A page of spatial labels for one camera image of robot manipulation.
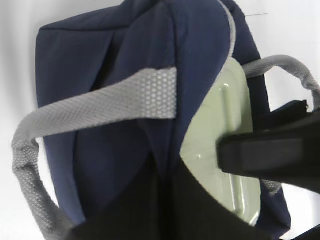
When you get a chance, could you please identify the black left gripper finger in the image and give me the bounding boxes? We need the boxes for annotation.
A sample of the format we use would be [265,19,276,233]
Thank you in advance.
[67,152,270,240]

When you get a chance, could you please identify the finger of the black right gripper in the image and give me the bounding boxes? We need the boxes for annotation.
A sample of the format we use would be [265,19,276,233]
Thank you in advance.
[216,100,320,193]

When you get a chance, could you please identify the green lid glass container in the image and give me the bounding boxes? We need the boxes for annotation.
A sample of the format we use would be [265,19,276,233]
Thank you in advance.
[180,58,261,226]

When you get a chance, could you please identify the navy blue lunch bag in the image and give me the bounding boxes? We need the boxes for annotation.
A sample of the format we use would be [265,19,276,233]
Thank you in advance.
[11,0,320,240]

